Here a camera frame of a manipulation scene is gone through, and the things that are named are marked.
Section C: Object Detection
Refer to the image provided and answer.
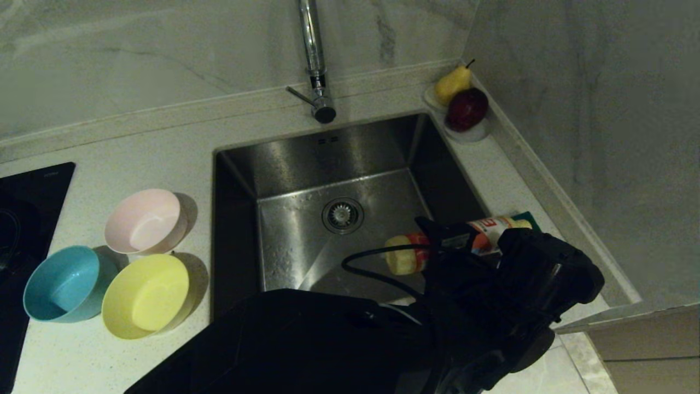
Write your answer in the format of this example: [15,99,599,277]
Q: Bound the orange label dish soap bottle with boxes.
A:
[384,215,534,276]

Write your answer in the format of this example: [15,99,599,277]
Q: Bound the green and yellow sponge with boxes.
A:
[511,211,543,231]

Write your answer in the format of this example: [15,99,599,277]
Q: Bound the stainless steel sink basin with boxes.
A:
[211,112,493,325]

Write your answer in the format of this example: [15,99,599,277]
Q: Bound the chrome faucet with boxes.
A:
[287,0,337,124]

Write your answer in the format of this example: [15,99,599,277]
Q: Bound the round metal drain strainer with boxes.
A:
[322,198,365,235]

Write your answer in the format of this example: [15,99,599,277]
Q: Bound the small white dish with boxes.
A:
[423,85,491,143]

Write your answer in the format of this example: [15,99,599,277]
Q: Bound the dark red apple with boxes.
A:
[446,88,489,132]

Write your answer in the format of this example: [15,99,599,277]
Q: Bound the yellow pear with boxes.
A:
[435,59,475,107]

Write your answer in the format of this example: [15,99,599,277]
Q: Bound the pink plastic bowl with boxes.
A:
[104,189,189,255]

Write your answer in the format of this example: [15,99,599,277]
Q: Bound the yellow plastic bowl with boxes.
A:
[102,254,196,340]

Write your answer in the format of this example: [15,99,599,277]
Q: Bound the blue plastic bowl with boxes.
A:
[23,245,116,322]

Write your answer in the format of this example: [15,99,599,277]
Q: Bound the black induction cooktop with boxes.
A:
[0,162,76,394]

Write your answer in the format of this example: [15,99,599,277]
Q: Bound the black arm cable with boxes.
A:
[342,245,433,299]

